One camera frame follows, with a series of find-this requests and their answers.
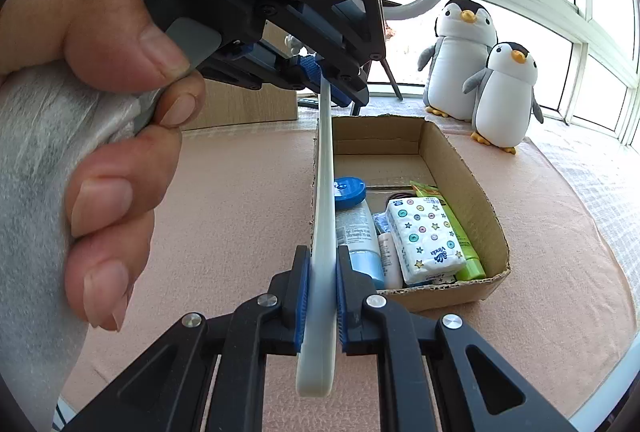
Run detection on black tripod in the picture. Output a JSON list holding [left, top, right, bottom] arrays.
[[370, 0, 405, 102]]

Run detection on white bottle grey cap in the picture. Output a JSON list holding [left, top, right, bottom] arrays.
[[377, 232, 405, 290]]

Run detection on white massage stick grey balls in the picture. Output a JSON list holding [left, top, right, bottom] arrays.
[[285, 34, 346, 399]]

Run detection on tall wooden board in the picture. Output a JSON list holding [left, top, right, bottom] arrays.
[[181, 22, 301, 133]]

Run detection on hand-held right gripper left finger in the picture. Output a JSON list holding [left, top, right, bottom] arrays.
[[62, 244, 312, 432]]

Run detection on person's left hand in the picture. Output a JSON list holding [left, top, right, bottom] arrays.
[[0, 0, 207, 333]]

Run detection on blue carded pin package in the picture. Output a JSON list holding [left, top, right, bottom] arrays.
[[372, 211, 396, 240]]

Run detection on white tube blue cap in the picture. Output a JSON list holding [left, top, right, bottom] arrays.
[[334, 199, 387, 291]]

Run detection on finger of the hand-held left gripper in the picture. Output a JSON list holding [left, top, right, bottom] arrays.
[[255, 39, 322, 92], [324, 60, 373, 109]]

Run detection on small penguin plush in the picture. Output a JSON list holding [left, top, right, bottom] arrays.
[[462, 42, 544, 156]]

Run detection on pink felt mat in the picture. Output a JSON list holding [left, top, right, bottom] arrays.
[[60, 112, 631, 432]]

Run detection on large penguin plush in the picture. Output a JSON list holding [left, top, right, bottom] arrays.
[[417, 0, 498, 121]]

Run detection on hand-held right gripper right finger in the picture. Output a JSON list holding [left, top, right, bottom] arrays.
[[336, 244, 581, 432]]

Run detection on cardboard box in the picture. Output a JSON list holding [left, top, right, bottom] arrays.
[[312, 114, 512, 313]]

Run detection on green tube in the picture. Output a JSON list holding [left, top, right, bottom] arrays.
[[410, 180, 487, 281]]

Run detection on white patterned tissue pack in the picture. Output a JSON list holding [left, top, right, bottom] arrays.
[[385, 198, 468, 287]]

